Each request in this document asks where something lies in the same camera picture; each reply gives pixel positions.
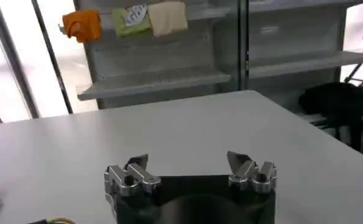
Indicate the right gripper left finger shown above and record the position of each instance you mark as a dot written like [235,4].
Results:
[132,179]

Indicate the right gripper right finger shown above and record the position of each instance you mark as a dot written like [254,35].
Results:
[254,178]

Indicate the grey shelf rack with clothes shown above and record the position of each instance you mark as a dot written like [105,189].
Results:
[157,61]

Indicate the empty grey shelf rack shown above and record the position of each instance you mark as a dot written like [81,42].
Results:
[291,45]

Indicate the thin dark window post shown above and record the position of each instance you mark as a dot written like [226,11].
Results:
[52,61]

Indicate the thick grey window post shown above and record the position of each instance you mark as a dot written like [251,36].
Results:
[14,67]

